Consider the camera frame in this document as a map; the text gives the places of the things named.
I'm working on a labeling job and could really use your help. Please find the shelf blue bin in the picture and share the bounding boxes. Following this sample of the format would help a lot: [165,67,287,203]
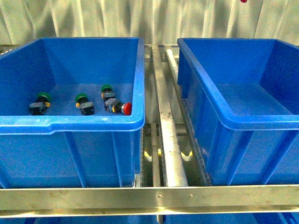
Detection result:
[21,215,158,224]
[164,212,299,224]

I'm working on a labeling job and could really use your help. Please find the green button switch middle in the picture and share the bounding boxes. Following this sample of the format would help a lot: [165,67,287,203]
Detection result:
[75,93,95,116]

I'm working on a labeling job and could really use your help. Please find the green button switch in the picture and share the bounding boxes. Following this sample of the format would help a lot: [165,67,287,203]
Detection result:
[28,92,51,116]
[75,93,95,116]
[101,84,115,100]

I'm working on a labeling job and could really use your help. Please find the green button switch left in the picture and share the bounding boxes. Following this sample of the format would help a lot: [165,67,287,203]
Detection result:
[28,92,51,116]

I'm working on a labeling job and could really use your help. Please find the red button switch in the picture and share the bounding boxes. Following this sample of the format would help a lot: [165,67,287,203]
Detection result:
[104,98,132,116]

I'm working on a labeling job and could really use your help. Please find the white roller track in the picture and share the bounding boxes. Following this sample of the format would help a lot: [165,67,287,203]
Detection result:
[166,49,178,79]

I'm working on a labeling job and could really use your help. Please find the steel rack front rail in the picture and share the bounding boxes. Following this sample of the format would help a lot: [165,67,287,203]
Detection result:
[0,185,299,218]

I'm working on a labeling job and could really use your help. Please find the lower shelf blue bin right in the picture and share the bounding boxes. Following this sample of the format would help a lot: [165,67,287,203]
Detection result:
[164,212,299,224]

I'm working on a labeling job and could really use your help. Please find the green button switch right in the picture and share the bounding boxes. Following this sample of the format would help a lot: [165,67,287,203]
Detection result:
[101,84,115,100]

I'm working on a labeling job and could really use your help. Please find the steel divider rail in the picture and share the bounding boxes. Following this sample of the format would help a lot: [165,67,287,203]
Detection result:
[151,45,188,187]

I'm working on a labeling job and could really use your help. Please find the lower shelf blue bin left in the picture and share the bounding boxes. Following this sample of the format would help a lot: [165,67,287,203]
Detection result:
[21,215,158,224]

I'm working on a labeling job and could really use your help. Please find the blue plastic bin centre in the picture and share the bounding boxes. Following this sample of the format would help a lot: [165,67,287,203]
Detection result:
[0,37,145,189]

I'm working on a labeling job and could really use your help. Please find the blue ribbed plastic bin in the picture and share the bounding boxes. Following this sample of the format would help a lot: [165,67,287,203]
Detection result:
[177,38,299,186]

